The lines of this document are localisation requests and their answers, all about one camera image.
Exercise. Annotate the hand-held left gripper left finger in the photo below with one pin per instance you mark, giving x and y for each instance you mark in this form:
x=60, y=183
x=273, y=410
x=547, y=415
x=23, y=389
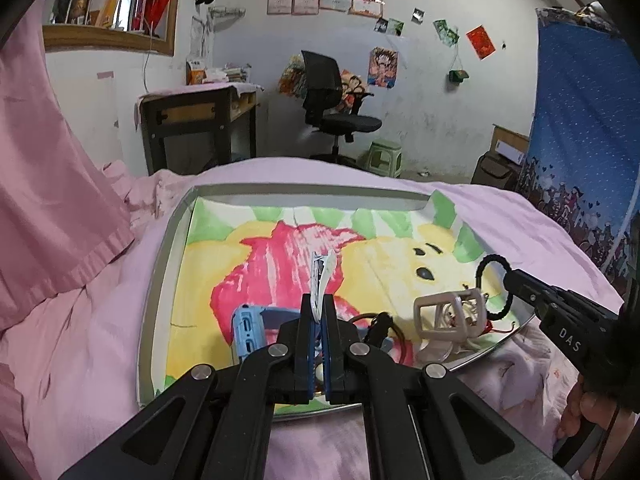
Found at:
x=313, y=360

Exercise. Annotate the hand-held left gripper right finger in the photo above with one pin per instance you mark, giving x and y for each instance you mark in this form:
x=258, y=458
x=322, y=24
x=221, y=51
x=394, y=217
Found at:
x=326, y=360

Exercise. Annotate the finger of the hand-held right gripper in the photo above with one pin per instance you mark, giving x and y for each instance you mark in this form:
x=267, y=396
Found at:
x=525, y=290

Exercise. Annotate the white hair clip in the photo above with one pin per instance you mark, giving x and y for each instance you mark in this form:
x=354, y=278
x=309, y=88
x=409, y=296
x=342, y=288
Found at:
x=320, y=280

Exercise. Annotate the painted drawing board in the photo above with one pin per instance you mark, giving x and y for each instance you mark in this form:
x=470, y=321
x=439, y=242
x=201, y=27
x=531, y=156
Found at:
x=155, y=285

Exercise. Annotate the person's right hand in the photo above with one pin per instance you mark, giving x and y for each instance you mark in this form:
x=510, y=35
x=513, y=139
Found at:
x=580, y=410

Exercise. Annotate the dark bag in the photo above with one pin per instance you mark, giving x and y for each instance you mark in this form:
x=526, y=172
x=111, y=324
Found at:
x=492, y=172

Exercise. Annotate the cartoon bear paper liner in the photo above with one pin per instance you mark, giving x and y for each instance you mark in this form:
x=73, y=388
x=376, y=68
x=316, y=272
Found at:
x=250, y=240

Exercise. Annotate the cardboard box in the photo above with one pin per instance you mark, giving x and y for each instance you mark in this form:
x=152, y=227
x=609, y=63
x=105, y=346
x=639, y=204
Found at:
x=510, y=142

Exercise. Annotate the blue printed curtain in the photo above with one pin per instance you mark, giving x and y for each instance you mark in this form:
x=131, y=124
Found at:
x=575, y=135

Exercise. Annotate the green plastic stool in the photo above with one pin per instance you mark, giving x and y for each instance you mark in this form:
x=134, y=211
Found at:
x=385, y=152

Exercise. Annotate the green hanging basket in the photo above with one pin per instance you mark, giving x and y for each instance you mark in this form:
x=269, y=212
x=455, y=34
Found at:
x=458, y=76

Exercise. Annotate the black office chair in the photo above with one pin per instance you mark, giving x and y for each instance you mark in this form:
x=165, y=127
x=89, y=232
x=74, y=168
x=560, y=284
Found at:
x=350, y=122

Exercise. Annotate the cartoon poster behind chair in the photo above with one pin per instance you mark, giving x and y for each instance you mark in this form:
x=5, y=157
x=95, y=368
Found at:
x=352, y=85

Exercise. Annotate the dark wooden desk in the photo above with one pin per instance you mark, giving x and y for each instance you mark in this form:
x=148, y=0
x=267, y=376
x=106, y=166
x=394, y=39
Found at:
x=185, y=115

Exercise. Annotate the stack of books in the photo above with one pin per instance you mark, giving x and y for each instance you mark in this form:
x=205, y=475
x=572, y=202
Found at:
x=235, y=74

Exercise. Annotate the orange box on desk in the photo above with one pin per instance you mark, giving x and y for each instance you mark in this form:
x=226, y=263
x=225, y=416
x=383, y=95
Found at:
x=196, y=72

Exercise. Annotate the pink curtain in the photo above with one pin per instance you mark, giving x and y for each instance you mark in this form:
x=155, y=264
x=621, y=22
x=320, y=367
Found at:
x=50, y=185

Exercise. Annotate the wooden framed window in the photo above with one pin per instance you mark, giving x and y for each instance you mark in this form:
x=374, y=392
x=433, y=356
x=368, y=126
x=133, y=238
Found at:
x=110, y=40

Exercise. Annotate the orange carton on sill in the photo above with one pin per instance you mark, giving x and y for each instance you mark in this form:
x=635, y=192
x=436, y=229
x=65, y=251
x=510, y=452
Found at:
x=106, y=2

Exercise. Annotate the white plastic frame holder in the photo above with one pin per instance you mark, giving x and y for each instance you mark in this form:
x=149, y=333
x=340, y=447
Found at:
x=445, y=305

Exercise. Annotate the red paper on wall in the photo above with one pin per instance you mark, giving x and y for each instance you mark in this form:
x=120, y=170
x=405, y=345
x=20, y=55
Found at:
x=480, y=42

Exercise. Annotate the anime wall poster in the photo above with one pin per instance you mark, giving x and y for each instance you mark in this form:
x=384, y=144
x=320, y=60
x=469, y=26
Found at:
x=384, y=67

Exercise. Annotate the green wall photos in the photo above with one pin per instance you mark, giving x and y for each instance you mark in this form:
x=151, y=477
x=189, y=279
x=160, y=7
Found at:
x=445, y=32

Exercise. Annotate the colourful floral wall poster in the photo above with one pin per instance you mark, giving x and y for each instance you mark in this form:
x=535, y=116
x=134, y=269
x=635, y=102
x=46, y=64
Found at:
x=290, y=77

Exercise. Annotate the small wall photo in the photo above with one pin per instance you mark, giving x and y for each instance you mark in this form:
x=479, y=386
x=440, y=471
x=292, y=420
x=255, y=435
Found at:
x=418, y=15

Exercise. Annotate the pair of wall photos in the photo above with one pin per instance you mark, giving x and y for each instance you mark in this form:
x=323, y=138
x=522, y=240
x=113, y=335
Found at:
x=389, y=26

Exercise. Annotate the metal wall shelf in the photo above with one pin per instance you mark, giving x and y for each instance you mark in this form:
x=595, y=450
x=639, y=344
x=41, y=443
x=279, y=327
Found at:
x=227, y=11

